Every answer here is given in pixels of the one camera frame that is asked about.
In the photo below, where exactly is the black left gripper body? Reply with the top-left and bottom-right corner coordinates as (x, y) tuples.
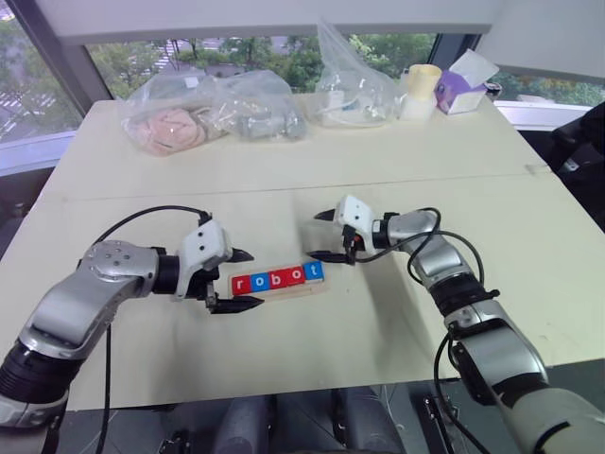
(187, 253), (236, 314)

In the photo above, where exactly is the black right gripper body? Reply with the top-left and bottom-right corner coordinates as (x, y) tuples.
(338, 224), (368, 266)

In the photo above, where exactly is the light wooden letter tray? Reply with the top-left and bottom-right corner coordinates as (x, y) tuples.
(227, 277), (329, 301)

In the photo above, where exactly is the clear bag with grey items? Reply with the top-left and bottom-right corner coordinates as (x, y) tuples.
(198, 69), (312, 144)

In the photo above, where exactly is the clear bag with white items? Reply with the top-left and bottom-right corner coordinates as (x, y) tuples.
(304, 17), (410, 131)

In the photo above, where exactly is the dark rounded shape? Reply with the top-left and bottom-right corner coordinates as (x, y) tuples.
(215, 393), (281, 454)

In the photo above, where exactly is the clear bag with pink item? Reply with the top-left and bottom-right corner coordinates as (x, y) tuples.
(121, 70), (233, 158)

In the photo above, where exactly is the purple and white tissue box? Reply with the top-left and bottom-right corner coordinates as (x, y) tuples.
(433, 48), (501, 116)

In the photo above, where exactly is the black bag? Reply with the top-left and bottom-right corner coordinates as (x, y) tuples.
(549, 103), (605, 202)

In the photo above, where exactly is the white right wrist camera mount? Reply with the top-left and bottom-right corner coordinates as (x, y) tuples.
(332, 194), (377, 238)

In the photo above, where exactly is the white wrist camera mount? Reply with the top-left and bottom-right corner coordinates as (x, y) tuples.
(332, 194), (377, 238)
(172, 220), (233, 302)

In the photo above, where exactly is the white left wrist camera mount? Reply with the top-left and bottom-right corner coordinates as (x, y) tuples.
(172, 220), (233, 302)

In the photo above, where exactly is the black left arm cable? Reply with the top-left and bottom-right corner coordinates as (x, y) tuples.
(86, 204), (215, 454)

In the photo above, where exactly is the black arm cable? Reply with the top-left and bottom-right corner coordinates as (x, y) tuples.
(86, 204), (215, 454)
(349, 206), (502, 454)

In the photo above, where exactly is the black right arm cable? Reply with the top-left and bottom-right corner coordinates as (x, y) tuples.
(349, 206), (502, 454)

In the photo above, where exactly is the dark window frame post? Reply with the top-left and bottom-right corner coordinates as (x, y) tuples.
(16, 0), (114, 131)

